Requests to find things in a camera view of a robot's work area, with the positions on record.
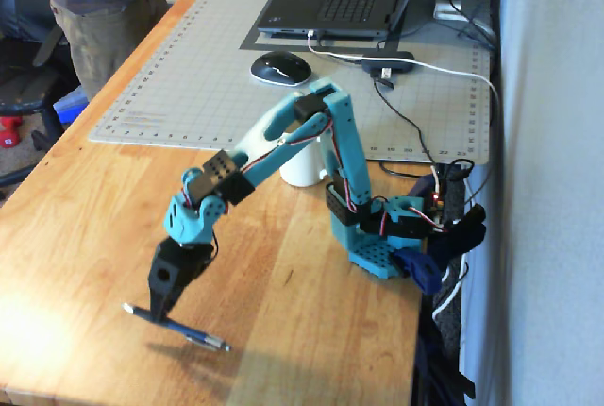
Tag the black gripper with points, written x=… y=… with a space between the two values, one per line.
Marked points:
x=171 y=272

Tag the blue ballpoint pen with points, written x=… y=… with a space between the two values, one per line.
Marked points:
x=189 y=330

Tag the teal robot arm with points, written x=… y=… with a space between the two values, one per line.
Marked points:
x=350 y=151

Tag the white ceramic mug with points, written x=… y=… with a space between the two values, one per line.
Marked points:
x=302 y=167

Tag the blue plastic box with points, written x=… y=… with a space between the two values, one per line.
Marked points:
x=71 y=106

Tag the grey gridded cutting mat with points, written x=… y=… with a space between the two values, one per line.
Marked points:
x=198 y=71

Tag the red dumbbell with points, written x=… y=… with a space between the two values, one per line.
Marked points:
x=8 y=134

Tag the blue table clamp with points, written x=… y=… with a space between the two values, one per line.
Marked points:
x=420 y=269

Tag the black and silver mouse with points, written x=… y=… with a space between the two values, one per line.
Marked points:
x=280 y=68

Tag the black office chair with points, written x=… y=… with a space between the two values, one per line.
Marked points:
x=28 y=80

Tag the motor controller board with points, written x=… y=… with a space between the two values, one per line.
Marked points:
x=436 y=200

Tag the person in khaki trousers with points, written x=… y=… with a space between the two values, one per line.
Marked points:
x=104 y=19

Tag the black usb hub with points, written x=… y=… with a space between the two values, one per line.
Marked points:
x=388 y=62

